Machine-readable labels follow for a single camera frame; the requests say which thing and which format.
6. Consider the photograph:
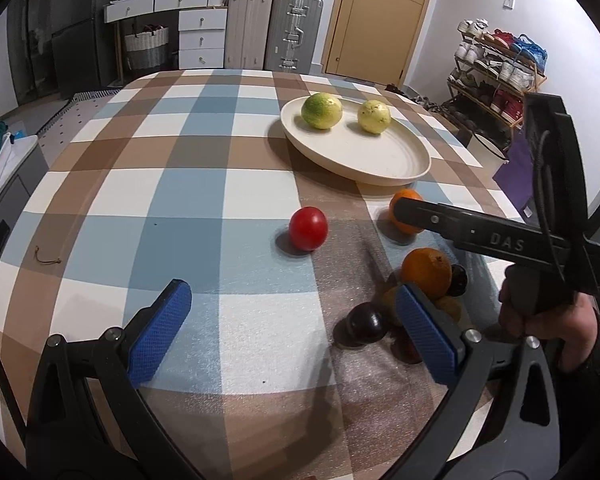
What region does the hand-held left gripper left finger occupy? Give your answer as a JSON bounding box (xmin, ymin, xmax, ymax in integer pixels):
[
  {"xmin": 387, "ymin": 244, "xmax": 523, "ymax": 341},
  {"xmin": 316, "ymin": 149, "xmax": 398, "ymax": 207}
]
[{"xmin": 25, "ymin": 279, "xmax": 203, "ymax": 480}]

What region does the yellow lemon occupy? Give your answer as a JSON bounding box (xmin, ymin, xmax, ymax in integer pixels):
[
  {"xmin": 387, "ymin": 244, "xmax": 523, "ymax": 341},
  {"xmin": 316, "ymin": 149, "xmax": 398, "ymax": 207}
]
[{"xmin": 357, "ymin": 100, "xmax": 392, "ymax": 135}]

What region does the grey refrigerator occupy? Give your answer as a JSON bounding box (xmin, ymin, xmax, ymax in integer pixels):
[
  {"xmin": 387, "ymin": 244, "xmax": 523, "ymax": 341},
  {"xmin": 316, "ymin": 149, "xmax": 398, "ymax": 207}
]
[{"xmin": 50, "ymin": 0, "xmax": 118, "ymax": 96}]

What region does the dark plum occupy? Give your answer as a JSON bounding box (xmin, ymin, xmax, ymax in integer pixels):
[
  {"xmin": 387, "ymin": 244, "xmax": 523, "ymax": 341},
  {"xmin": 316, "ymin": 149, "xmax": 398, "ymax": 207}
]
[
  {"xmin": 346, "ymin": 302, "xmax": 390, "ymax": 347},
  {"xmin": 447, "ymin": 264, "xmax": 469, "ymax": 297}
]

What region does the person's right hand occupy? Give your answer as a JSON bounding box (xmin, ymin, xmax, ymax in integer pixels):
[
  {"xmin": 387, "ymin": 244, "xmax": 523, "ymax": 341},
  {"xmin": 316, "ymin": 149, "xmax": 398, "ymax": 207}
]
[{"xmin": 497, "ymin": 282, "xmax": 600, "ymax": 374}]

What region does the white drawer cabinet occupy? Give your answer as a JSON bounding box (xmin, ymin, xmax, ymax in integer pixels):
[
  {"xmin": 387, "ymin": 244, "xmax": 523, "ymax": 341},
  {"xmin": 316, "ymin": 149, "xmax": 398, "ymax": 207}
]
[{"xmin": 177, "ymin": 7, "xmax": 228, "ymax": 69}]

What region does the wooden shoe rack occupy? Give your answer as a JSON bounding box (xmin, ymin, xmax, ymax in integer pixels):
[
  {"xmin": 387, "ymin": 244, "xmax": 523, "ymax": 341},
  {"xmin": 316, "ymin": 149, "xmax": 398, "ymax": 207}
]
[{"xmin": 447, "ymin": 30, "xmax": 548, "ymax": 153}]

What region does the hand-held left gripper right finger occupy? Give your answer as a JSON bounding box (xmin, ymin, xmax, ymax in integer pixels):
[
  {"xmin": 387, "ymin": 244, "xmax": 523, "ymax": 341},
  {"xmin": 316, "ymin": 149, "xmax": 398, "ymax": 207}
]
[{"xmin": 394, "ymin": 281, "xmax": 565, "ymax": 480}]

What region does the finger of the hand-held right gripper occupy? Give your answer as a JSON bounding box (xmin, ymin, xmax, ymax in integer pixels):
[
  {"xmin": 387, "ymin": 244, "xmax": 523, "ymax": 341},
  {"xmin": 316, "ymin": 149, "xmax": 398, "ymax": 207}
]
[{"xmin": 390, "ymin": 197, "xmax": 457, "ymax": 248}]

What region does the woven laundry basket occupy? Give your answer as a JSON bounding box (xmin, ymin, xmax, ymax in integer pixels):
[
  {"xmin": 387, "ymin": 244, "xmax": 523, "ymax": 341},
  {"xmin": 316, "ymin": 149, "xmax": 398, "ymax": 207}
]
[{"xmin": 124, "ymin": 26, "xmax": 171, "ymax": 72}]

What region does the scattered sneakers group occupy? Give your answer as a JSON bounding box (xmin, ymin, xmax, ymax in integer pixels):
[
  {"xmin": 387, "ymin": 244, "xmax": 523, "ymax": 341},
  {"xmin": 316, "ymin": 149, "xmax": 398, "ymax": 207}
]
[{"xmin": 384, "ymin": 84, "xmax": 447, "ymax": 113}]

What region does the cream round plate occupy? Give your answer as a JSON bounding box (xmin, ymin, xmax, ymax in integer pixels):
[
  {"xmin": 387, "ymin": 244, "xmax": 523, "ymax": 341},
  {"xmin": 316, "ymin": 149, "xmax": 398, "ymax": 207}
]
[{"xmin": 280, "ymin": 94, "xmax": 432, "ymax": 187}]

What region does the white bucket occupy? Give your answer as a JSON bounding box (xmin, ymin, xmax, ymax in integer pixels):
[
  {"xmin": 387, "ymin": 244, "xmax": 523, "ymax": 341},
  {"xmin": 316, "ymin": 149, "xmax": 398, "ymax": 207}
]
[{"xmin": 467, "ymin": 130, "xmax": 511, "ymax": 163}]

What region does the brown kiwi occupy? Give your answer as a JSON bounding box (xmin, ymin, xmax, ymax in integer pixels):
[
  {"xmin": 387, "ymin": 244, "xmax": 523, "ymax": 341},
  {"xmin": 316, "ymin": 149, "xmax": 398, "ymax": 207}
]
[
  {"xmin": 377, "ymin": 285, "xmax": 406, "ymax": 326},
  {"xmin": 435, "ymin": 296, "xmax": 463, "ymax": 323}
]

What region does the orange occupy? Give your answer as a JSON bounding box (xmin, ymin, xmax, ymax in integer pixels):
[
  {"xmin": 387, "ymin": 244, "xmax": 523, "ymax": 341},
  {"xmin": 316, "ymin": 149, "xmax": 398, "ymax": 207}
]
[
  {"xmin": 401, "ymin": 248, "xmax": 453, "ymax": 301},
  {"xmin": 388, "ymin": 188, "xmax": 426, "ymax": 235}
]

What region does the row of assorted shoes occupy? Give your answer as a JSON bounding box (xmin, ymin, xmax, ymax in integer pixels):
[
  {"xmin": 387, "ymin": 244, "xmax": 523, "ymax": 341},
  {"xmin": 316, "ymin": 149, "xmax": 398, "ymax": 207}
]
[{"xmin": 452, "ymin": 19, "xmax": 549, "ymax": 131}]

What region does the wooden door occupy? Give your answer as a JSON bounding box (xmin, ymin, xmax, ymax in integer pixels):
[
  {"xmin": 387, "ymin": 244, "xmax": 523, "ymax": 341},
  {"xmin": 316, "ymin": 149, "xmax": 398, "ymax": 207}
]
[{"xmin": 324, "ymin": 0, "xmax": 440, "ymax": 86}]

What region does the beige suitcase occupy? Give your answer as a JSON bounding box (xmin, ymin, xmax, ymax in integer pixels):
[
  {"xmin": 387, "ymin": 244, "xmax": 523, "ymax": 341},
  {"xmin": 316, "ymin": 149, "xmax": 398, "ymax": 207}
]
[{"xmin": 225, "ymin": 0, "xmax": 275, "ymax": 71}]

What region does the white desk with drawers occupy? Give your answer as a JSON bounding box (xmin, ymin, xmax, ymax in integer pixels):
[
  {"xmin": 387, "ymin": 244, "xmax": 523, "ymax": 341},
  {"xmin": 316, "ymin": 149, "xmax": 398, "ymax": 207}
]
[{"xmin": 104, "ymin": 0, "xmax": 228, "ymax": 24}]

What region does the green lemon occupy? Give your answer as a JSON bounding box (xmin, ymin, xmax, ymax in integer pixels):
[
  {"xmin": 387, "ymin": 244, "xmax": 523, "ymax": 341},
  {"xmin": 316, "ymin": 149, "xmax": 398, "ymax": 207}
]
[{"xmin": 301, "ymin": 92, "xmax": 343, "ymax": 132}]

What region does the silver suitcase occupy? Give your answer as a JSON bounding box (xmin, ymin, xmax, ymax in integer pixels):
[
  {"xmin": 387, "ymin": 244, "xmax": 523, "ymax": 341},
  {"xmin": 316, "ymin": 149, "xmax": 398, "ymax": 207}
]
[{"xmin": 265, "ymin": 0, "xmax": 324, "ymax": 74}]

